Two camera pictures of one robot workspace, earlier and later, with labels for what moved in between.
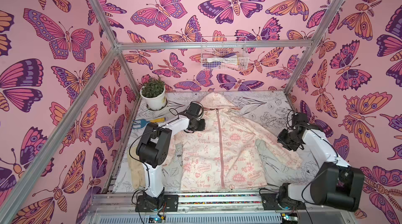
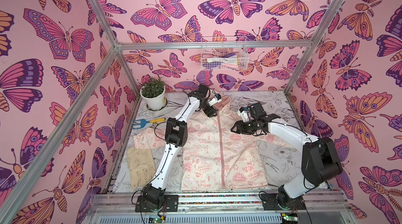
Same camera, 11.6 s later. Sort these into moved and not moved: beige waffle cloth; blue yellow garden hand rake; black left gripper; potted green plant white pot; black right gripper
Moved: black left gripper; black right gripper
Not moved: blue yellow garden hand rake; beige waffle cloth; potted green plant white pot
